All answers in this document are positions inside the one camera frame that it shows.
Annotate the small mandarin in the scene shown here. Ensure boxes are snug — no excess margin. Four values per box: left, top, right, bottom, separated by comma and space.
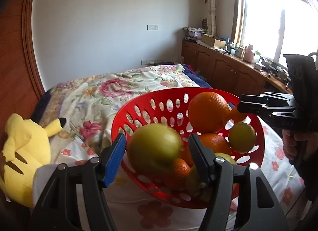
229, 107, 247, 123
160, 158, 191, 191

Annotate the large yellow-green pear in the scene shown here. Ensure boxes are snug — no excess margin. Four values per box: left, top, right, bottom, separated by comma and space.
185, 152, 238, 197

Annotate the large front orange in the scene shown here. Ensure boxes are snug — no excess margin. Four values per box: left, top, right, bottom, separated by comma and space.
182, 133, 232, 167

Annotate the large orange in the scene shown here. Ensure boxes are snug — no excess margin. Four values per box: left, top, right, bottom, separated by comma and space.
188, 92, 230, 134
182, 133, 232, 167

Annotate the small yellow-green apple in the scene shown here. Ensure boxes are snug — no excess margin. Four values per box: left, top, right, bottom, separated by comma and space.
228, 122, 257, 153

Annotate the small mandarin front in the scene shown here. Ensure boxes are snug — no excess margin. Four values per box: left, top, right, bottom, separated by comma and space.
160, 158, 191, 191

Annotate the red perforated plastic basket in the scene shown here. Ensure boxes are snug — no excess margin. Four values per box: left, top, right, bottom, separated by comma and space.
111, 87, 265, 209

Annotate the person's right hand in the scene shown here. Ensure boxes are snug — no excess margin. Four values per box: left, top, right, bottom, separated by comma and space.
282, 130, 317, 172

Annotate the pink bottle on cabinet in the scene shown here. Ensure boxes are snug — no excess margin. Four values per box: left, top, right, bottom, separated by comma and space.
243, 44, 254, 63

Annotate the wooden window cabinet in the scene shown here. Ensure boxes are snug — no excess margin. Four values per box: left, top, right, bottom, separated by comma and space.
181, 40, 292, 96

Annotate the cardboard box on cabinet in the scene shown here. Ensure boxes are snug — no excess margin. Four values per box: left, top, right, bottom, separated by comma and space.
201, 34, 226, 49

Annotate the yellow plush toy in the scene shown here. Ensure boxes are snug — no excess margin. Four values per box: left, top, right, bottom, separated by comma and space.
1, 114, 66, 208

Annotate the white strawberry flower cloth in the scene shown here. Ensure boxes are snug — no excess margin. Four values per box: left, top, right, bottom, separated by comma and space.
32, 121, 306, 230

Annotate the floral bed quilt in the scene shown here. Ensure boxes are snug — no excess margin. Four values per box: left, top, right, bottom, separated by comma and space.
31, 64, 210, 163

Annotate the patterned window curtain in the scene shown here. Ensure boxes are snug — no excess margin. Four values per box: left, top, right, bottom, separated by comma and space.
203, 0, 219, 38

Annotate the wooden headboard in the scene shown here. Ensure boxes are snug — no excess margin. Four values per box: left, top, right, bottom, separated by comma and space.
1, 0, 45, 144

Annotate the window frame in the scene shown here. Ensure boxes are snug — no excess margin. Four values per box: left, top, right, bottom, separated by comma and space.
236, 0, 317, 68

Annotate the wall power socket strip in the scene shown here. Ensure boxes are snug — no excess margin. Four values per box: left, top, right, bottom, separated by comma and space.
141, 60, 171, 66

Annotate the white wall switch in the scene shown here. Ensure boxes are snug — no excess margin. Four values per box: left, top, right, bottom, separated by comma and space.
147, 25, 158, 31

